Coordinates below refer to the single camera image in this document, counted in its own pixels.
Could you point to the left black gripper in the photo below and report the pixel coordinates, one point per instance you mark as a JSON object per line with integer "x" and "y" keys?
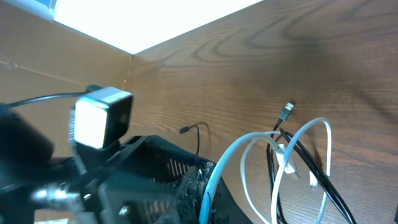
{"x": 147, "y": 179}

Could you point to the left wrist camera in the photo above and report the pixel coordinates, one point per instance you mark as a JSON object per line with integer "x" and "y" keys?
{"x": 102, "y": 117}

